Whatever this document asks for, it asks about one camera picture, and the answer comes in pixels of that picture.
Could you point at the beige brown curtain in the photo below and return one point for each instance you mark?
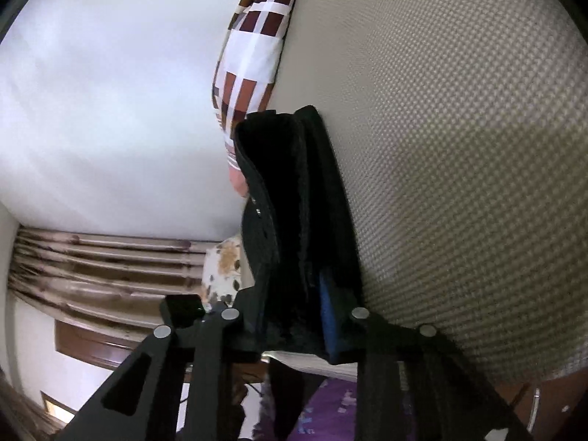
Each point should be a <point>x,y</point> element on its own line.
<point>101,271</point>

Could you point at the beige textured bed sheet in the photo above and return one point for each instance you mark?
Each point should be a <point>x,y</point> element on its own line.
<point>459,147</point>

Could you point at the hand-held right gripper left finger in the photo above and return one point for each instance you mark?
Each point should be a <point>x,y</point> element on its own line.
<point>258,319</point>

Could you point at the black pants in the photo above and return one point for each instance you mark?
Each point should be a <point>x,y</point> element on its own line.
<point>294,202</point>

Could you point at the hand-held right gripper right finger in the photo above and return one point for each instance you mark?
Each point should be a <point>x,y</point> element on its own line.
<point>329,314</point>

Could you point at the purple printed cloth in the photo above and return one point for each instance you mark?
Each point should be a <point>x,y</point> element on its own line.
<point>335,404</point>

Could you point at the brown wooden furniture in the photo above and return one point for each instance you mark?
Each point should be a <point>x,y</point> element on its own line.
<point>92,344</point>

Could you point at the brown white checked pillow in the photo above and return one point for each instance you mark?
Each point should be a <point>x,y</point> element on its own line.
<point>252,55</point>

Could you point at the white floral pillow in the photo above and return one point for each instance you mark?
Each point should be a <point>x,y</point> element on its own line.
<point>223,266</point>

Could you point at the metal tube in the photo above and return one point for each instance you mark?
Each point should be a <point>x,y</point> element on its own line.
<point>535,409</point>

